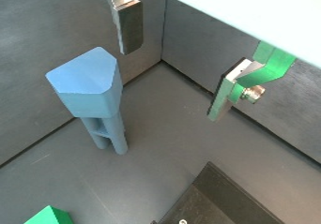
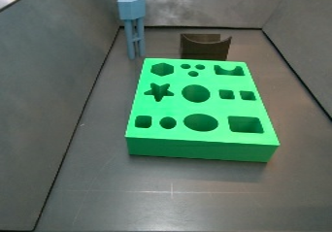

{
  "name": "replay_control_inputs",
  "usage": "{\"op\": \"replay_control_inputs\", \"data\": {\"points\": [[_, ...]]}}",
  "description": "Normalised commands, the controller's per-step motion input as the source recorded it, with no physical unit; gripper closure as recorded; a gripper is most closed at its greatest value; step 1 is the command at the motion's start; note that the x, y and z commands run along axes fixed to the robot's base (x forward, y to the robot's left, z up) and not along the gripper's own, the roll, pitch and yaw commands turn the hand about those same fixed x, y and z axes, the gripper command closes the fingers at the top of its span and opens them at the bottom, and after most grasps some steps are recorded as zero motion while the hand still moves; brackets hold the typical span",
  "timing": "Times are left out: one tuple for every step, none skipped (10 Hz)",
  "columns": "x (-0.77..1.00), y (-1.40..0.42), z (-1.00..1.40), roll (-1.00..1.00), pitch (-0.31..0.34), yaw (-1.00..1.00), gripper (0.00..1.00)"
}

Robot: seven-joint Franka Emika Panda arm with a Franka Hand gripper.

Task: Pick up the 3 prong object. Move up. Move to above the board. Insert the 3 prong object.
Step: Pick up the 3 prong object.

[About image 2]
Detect blue three prong object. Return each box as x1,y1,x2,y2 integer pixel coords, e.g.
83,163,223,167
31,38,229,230
117,0,145,59

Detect black curved bracket block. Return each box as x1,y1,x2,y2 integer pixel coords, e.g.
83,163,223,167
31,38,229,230
179,33,231,61

